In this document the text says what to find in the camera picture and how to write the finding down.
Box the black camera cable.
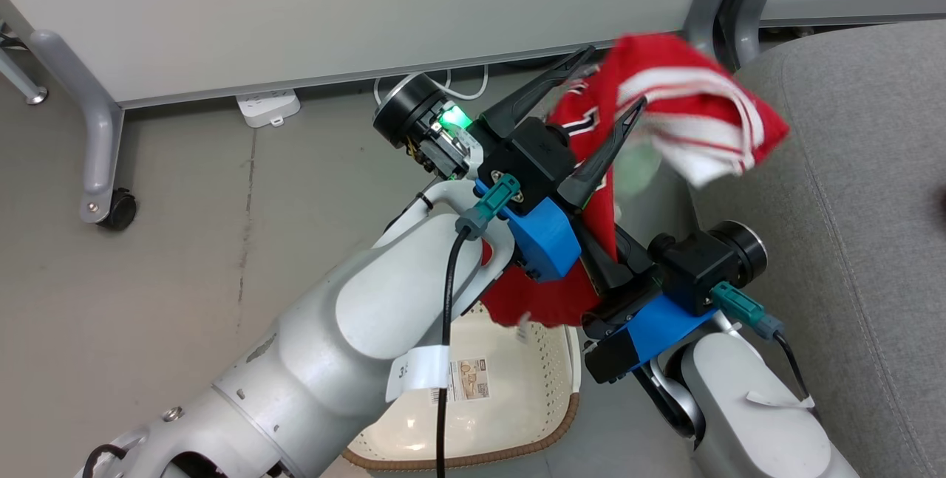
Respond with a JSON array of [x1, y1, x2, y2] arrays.
[[434, 230, 474, 478], [772, 330, 822, 420]]

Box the red sports jersey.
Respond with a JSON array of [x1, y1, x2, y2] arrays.
[[480, 32, 791, 330]]

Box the cream plastic laundry basket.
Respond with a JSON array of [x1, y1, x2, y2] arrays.
[[341, 300, 583, 474]]

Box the long grey partition foot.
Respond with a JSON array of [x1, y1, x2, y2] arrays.
[[29, 28, 126, 227]]

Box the teal camera connector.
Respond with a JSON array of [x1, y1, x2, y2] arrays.
[[710, 280, 785, 341], [455, 173, 523, 242]]

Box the teal right camera connector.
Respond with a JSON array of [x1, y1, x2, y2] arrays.
[[710, 280, 785, 341]]

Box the grey fabric sofa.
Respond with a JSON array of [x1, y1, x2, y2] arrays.
[[687, 19, 946, 478]]

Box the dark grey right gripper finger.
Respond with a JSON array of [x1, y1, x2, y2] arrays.
[[574, 219, 630, 293], [616, 225, 656, 277]]

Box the printed basket label sticker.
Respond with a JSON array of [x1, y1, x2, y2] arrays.
[[446, 358, 491, 402]]

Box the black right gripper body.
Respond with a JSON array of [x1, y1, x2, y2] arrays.
[[582, 273, 667, 385]]

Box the black right camera cable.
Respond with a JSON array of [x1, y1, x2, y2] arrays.
[[772, 330, 822, 420]]

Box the large white partition board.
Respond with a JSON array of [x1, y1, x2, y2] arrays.
[[0, 0, 729, 110]]

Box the white power strip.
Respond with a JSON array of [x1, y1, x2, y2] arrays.
[[235, 88, 302, 129]]

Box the black caster wheel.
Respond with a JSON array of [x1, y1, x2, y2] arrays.
[[98, 187, 139, 233]]

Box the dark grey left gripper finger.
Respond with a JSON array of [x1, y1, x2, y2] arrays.
[[556, 97, 648, 208], [478, 45, 596, 141]]

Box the looped white power cable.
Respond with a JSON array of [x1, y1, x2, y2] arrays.
[[372, 64, 491, 106]]

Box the white paper tag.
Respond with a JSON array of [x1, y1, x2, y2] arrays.
[[385, 344, 451, 403], [744, 389, 814, 412]]

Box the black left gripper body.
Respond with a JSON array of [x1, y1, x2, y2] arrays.
[[405, 103, 486, 182]]

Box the black left camera cable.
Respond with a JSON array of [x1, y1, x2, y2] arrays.
[[434, 230, 474, 478]]

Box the teal left camera connector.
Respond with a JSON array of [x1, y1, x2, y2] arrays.
[[455, 173, 523, 242]]

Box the grey metal table leg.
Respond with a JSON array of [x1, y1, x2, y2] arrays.
[[0, 44, 50, 106]]

